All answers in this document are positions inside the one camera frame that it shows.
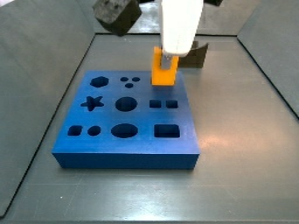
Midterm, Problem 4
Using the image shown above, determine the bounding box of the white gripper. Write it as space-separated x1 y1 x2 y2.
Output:
160 0 202 70

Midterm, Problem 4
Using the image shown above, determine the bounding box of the blue shape sorter board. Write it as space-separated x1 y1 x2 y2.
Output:
52 71 200 169

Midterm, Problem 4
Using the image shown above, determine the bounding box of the dark arch holder block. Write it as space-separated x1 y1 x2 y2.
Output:
178 40 209 68

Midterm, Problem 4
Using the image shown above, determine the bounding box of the yellow arch block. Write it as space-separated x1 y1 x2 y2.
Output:
150 46 178 86

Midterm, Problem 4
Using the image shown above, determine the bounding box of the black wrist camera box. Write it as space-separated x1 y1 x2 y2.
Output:
92 0 141 36

